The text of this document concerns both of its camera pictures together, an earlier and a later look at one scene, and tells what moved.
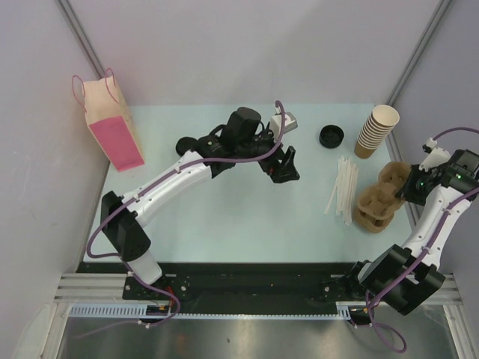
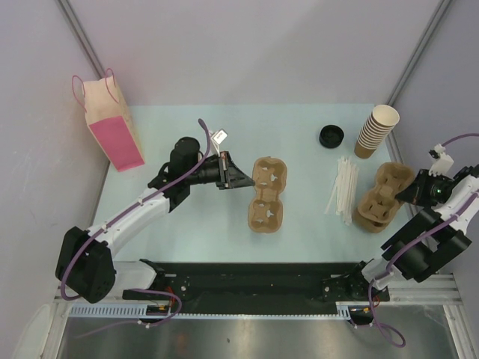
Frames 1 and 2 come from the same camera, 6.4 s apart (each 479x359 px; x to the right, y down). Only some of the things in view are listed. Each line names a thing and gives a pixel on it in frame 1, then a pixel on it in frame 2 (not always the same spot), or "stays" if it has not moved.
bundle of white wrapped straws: [343, 199] stays
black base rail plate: [242, 286] stays
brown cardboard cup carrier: [376, 204] -> [266, 212]
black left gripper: [282, 171] -> [230, 176]
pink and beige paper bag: [110, 121] stays
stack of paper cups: [376, 130] stays
